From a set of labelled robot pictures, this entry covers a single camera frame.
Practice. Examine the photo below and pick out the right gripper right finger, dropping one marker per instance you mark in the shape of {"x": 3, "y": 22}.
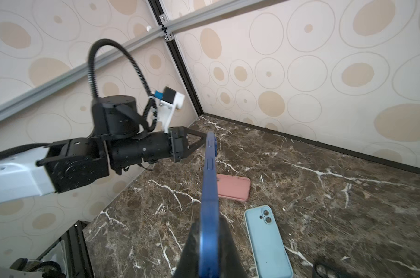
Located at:
{"x": 229, "y": 260}

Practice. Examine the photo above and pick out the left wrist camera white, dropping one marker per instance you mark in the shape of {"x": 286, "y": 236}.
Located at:
{"x": 170, "y": 101}

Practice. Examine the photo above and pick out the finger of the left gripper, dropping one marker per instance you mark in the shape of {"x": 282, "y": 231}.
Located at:
{"x": 192, "y": 140}

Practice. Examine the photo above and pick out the light blue phone case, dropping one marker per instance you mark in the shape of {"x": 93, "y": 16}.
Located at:
{"x": 268, "y": 250}

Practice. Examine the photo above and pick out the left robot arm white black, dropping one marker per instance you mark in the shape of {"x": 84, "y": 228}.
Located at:
{"x": 121, "y": 138}

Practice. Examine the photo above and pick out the black base frame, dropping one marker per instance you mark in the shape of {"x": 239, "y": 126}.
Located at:
{"x": 70, "y": 252}

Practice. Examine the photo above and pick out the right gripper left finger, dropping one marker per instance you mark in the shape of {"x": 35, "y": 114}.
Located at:
{"x": 189, "y": 260}

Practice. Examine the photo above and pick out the blue phone black screen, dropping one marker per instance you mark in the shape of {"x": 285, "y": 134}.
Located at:
{"x": 208, "y": 264}

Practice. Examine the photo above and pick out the horizontal aluminium rail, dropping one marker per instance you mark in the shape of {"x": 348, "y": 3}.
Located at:
{"x": 214, "y": 13}

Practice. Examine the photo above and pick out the diagonal aluminium rail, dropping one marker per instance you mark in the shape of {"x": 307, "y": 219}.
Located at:
{"x": 35, "y": 95}

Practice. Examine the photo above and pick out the black phone case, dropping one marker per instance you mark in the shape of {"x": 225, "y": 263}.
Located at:
{"x": 324, "y": 270}

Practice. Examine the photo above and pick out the pink phone case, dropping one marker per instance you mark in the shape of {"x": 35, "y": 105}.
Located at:
{"x": 233, "y": 187}

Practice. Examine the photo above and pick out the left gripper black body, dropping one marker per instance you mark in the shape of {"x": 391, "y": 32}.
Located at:
{"x": 179, "y": 143}

